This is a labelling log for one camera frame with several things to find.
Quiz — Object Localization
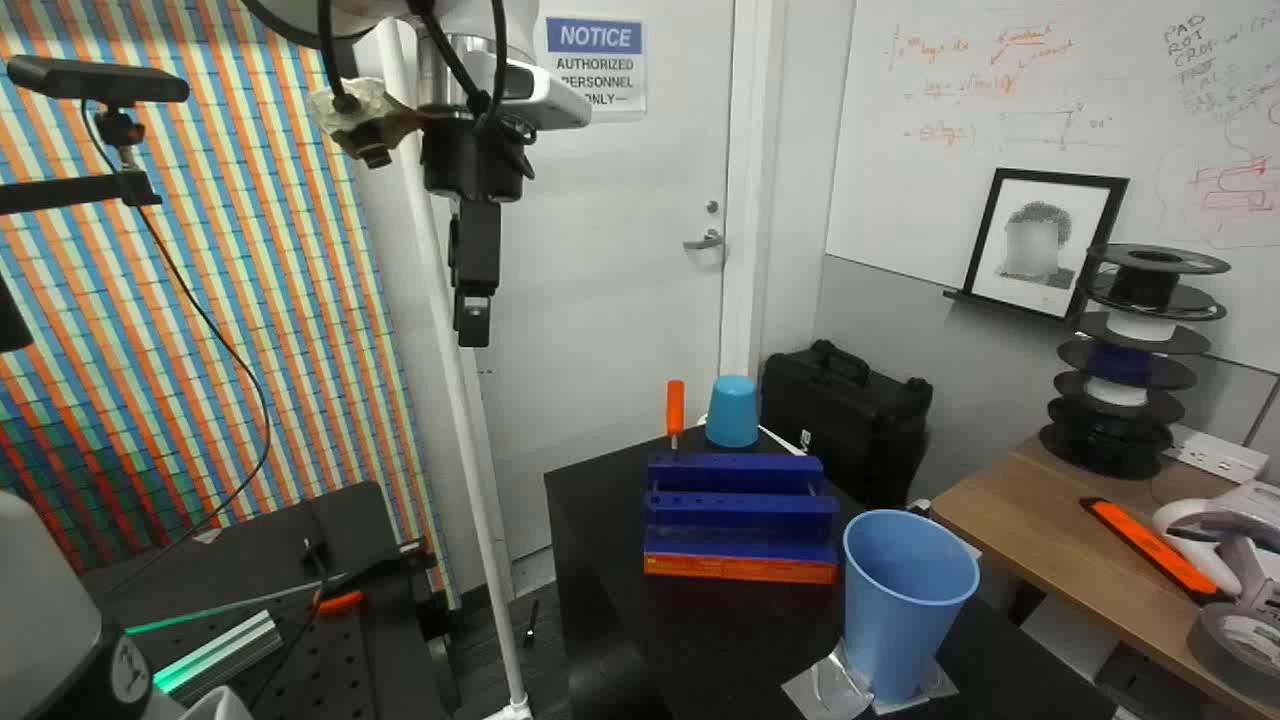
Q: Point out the black framed picture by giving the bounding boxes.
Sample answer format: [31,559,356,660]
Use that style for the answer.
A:
[959,169,1128,318]

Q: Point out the stack of filament spools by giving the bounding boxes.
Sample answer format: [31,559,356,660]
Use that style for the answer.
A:
[1040,244,1228,480]

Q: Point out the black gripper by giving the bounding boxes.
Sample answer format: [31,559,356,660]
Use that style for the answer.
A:
[425,121,534,347]

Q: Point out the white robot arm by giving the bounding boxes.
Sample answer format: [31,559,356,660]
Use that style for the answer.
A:
[246,0,592,347]

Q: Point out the silver door handle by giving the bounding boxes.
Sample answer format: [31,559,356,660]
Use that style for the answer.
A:
[685,229,723,252]

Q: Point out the large blue cup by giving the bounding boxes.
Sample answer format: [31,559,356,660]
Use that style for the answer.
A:
[841,508,979,704]

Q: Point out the small inverted blue cup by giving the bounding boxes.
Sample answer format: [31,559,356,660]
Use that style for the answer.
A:
[706,375,759,446]

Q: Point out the black camera on stand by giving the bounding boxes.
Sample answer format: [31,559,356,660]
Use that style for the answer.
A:
[0,56,187,217]

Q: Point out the wooden desk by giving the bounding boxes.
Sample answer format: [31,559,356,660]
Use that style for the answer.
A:
[931,438,1280,720]

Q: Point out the orange and black tool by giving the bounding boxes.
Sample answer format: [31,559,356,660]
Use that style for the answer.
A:
[1084,495,1221,598]

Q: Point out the grey tape roll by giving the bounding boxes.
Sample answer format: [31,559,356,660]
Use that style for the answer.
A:
[1187,604,1280,700]

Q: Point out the black hard case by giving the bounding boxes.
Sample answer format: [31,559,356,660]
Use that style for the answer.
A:
[759,338,931,508]

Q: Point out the white door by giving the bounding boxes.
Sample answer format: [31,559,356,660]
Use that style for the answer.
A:
[444,0,737,557]

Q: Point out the green aluminium bar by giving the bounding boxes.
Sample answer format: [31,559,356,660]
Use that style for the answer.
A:
[127,606,283,694]

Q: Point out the blue and orange tool rack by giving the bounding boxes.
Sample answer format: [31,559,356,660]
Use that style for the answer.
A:
[641,446,841,589]

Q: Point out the whiteboard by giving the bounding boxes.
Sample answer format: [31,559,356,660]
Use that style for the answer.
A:
[828,0,1280,370]

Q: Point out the white notice sign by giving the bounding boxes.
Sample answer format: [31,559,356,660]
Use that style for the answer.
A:
[546,15,648,116]

